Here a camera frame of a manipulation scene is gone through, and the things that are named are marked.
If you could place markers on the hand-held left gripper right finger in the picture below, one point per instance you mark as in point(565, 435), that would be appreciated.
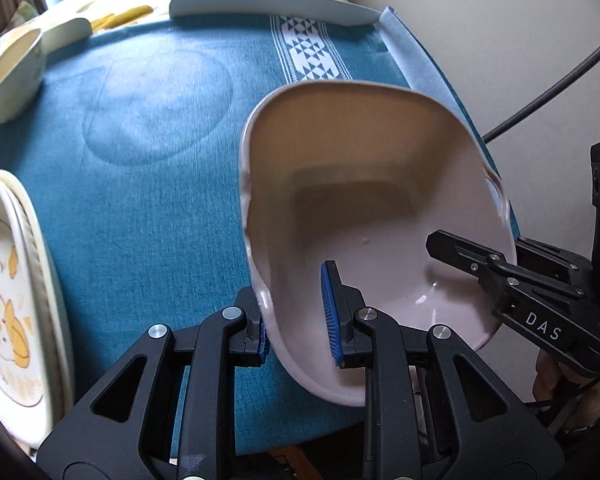
point(330, 310)

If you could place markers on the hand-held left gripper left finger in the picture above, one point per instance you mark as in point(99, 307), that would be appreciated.
point(264, 347)

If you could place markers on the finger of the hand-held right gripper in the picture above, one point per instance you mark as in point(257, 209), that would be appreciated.
point(555, 265)
point(545, 320)

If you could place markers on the pink square bowl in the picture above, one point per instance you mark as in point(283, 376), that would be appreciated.
point(355, 160)

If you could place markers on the white round plate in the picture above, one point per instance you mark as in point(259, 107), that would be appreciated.
point(50, 285)

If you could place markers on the blue patterned tablecloth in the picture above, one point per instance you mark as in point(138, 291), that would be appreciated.
point(155, 210)

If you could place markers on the cream round bowl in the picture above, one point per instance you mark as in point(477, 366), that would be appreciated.
point(10, 95)

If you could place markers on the white round bowl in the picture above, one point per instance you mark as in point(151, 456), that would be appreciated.
point(65, 35)

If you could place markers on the green striped pillow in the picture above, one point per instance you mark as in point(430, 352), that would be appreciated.
point(22, 14)

